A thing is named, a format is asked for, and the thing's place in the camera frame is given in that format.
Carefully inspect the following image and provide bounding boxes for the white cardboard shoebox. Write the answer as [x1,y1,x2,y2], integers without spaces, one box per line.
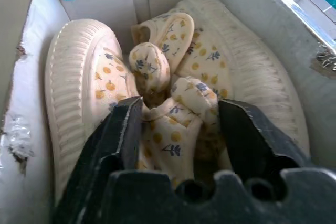
[0,0,336,224]

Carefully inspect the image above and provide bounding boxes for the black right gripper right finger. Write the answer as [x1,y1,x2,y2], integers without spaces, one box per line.
[218,98,311,173]

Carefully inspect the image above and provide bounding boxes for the cream floral shoe with strap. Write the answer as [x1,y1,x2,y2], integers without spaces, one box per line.
[44,18,221,204]

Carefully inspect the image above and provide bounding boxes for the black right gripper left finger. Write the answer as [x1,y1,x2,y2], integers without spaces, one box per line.
[54,95,144,224]

